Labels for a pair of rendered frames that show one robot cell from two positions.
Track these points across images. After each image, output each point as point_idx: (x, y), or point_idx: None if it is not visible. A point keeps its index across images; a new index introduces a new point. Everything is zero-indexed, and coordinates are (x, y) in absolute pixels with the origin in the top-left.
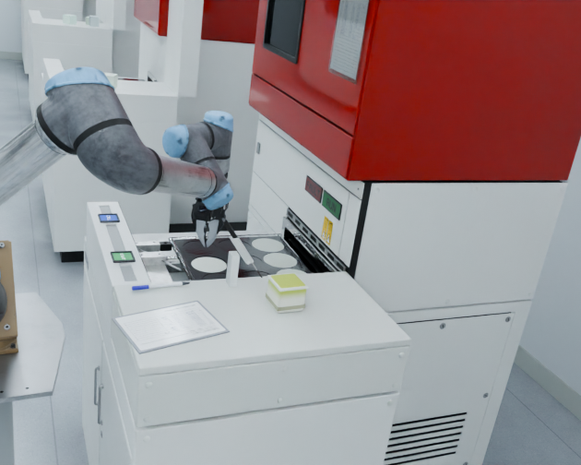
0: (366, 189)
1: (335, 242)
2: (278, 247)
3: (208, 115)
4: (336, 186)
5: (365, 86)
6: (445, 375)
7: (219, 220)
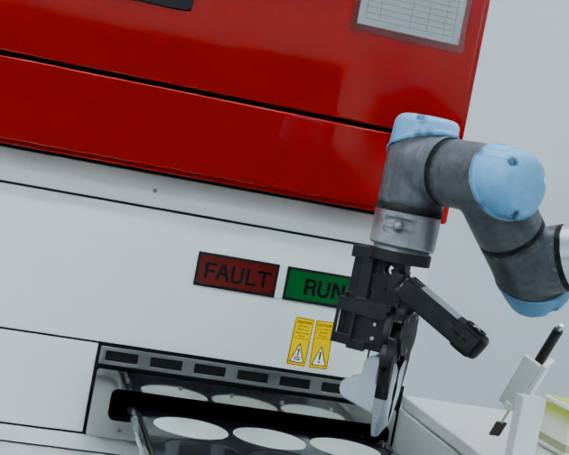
0: None
1: (347, 356)
2: (205, 424)
3: (451, 123)
4: (335, 251)
5: (479, 56)
6: None
7: (406, 360)
